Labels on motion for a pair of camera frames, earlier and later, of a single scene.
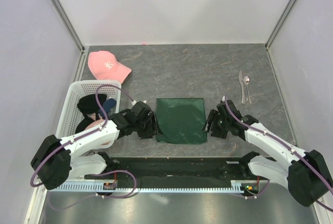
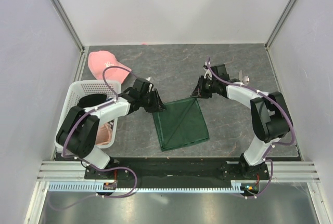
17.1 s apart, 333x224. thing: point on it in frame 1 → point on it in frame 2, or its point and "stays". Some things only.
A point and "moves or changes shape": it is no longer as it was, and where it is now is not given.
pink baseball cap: x=103 y=65 stays
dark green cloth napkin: x=181 y=120 moves or changes shape
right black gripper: x=216 y=133 → x=199 y=91
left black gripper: x=149 y=133 → x=157 y=105
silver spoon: x=246 y=80 stays
